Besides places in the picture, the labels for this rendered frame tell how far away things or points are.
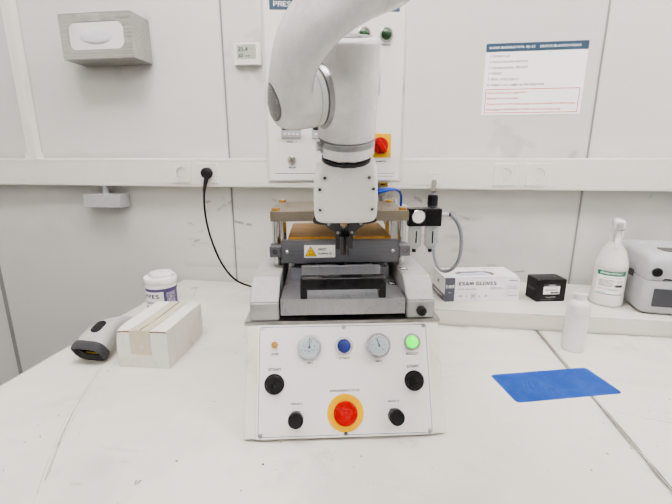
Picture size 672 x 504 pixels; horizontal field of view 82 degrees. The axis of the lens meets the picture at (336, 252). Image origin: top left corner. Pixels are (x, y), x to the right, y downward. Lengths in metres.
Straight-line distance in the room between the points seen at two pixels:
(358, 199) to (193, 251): 1.08
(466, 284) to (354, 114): 0.77
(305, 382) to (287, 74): 0.48
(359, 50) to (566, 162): 1.00
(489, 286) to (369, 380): 0.63
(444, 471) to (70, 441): 0.61
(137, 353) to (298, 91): 0.71
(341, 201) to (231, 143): 0.93
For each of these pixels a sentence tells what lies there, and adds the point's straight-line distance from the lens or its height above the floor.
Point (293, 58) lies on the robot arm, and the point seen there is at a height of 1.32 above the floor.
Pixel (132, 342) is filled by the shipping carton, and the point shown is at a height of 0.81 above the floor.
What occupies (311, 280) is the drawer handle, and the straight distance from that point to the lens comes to 0.67.
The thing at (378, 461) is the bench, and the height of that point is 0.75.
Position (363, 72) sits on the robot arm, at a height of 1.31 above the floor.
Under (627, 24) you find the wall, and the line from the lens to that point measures 1.58.
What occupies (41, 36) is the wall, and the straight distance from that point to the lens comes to 1.91.
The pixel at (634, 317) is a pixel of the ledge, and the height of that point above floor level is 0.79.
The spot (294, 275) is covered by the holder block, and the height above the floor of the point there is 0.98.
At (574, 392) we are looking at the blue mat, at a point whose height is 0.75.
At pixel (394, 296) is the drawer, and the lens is 0.70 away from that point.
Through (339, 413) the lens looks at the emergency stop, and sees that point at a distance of 0.70.
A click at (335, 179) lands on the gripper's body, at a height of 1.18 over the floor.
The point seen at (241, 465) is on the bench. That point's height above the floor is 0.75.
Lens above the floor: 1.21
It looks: 13 degrees down
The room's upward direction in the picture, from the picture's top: straight up
